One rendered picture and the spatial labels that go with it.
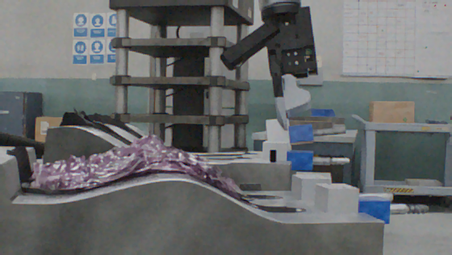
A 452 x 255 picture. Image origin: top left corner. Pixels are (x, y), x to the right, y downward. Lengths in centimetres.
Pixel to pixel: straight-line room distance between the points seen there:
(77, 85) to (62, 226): 758
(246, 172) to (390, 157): 658
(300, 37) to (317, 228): 54
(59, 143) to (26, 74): 748
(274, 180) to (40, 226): 43
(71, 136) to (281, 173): 32
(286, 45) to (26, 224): 63
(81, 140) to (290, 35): 40
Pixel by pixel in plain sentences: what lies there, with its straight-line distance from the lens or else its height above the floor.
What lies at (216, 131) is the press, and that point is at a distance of 506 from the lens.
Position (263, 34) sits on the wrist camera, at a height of 109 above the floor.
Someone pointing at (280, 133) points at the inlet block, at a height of 93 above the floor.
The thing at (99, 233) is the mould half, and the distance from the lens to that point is 67.
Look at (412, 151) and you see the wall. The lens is 756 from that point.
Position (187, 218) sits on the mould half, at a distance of 67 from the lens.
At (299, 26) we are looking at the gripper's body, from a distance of 119.
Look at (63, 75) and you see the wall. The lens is 832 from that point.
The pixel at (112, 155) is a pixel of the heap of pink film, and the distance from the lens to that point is 85.
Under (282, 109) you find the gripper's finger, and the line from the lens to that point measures 114.
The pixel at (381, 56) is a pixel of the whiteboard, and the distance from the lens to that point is 755.
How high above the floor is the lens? 97
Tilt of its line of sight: 3 degrees down
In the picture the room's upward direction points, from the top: 1 degrees clockwise
